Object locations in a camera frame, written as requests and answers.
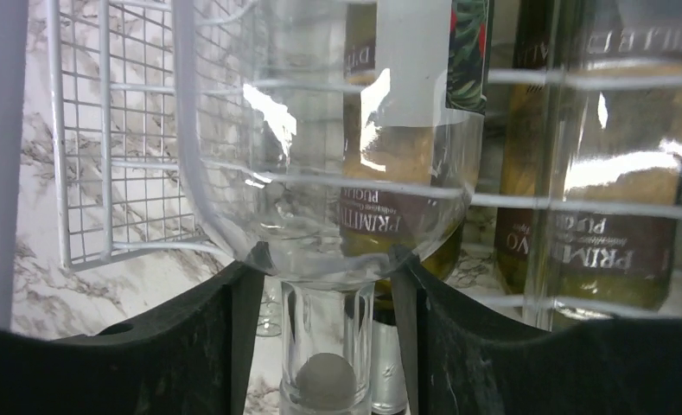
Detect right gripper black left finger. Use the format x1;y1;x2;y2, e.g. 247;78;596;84
0;262;264;414

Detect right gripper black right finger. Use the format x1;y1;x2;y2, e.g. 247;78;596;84
391;254;682;414

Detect clear glass bottle tall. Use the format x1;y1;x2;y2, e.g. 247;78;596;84
256;278;283;337

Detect clear bottle silver cap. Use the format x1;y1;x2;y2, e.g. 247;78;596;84
172;1;494;414

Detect green Primitivo wine bottle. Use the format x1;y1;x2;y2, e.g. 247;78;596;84
337;0;468;415

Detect green wine bottle white label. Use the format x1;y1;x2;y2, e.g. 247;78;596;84
494;1;682;319

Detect white wire wine rack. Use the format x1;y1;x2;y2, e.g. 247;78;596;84
48;1;682;325

